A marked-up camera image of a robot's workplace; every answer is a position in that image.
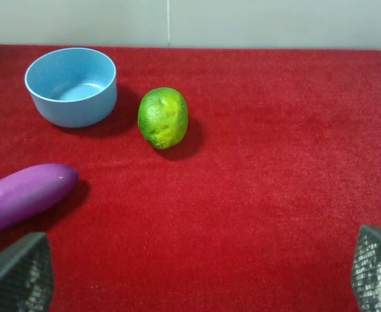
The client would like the right gripper grey textured left finger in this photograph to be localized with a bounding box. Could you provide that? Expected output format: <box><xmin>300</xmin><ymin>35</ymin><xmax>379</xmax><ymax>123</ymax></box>
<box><xmin>0</xmin><ymin>232</ymin><xmax>53</xmax><ymax>311</ymax></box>

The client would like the right gripper grey textured right finger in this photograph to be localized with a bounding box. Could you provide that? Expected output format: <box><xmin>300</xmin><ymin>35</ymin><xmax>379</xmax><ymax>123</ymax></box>
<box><xmin>352</xmin><ymin>225</ymin><xmax>381</xmax><ymax>311</ymax></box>

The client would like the purple toy eggplant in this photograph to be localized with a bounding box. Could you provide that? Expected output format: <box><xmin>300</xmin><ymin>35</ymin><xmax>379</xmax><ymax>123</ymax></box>
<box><xmin>0</xmin><ymin>163</ymin><xmax>79</xmax><ymax>231</ymax></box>

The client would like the red felt table cloth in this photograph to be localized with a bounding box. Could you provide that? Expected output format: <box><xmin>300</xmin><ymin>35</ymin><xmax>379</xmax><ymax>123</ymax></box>
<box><xmin>0</xmin><ymin>45</ymin><xmax>381</xmax><ymax>311</ymax></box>

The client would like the light blue bowl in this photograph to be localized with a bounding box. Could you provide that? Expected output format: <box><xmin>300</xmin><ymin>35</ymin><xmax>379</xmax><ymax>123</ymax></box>
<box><xmin>24</xmin><ymin>47</ymin><xmax>118</xmax><ymax>128</ymax></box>

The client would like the green lime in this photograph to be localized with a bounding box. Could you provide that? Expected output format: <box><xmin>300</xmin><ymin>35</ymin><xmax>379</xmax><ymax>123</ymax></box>
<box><xmin>137</xmin><ymin>87</ymin><xmax>189</xmax><ymax>150</ymax></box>

